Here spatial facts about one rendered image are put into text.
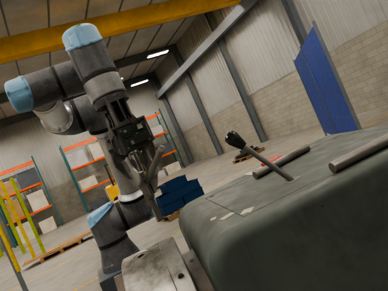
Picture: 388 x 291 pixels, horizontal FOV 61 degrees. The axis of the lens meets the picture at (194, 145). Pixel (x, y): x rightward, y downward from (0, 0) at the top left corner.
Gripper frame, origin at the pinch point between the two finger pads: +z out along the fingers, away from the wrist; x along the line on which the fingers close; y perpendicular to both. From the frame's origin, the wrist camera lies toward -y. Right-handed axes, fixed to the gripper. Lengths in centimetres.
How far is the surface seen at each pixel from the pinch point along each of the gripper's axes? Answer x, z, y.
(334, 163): 28.2, 9.5, 21.4
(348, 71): 963, 12, -764
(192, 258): 2.0, 17.8, -0.6
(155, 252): -4.3, 12.8, -1.7
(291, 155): 42.0, 10.2, -7.5
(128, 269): -10.7, 13.0, -1.9
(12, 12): 74, -620, -1069
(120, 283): -12.9, 17.9, -13.2
